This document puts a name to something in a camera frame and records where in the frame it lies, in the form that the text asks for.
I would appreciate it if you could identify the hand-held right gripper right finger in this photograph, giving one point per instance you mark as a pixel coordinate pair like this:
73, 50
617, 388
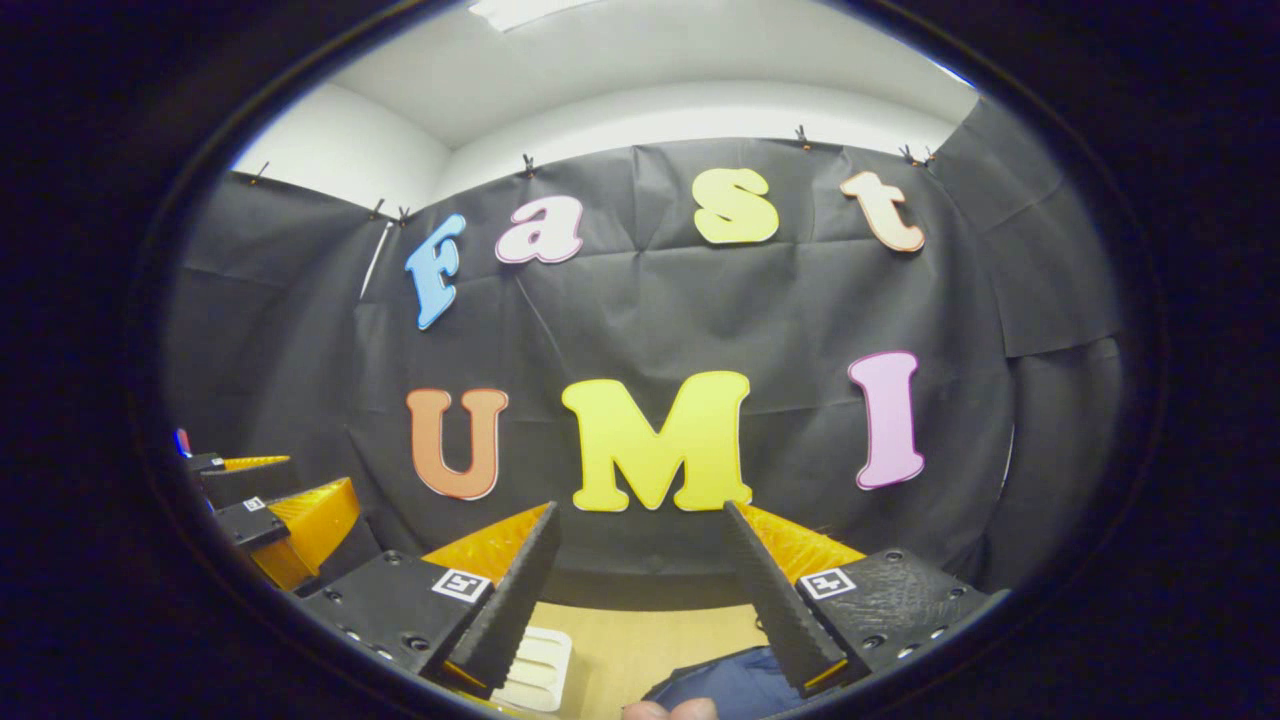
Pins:
780, 610

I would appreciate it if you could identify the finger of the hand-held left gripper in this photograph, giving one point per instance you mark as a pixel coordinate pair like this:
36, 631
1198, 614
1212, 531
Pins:
250, 522
250, 485

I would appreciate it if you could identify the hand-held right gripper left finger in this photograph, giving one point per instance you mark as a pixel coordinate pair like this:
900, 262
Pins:
505, 610

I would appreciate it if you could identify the cream plastic bookshelf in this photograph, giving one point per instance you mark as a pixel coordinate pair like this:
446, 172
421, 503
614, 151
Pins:
535, 670

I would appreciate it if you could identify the blue schoolbag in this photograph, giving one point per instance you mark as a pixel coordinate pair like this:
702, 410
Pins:
730, 685

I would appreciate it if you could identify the row of black cloth clips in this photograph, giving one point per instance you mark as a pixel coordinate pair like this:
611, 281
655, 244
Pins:
527, 163

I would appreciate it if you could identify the ceiling light panel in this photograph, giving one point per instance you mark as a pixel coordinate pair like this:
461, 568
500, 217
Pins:
530, 10

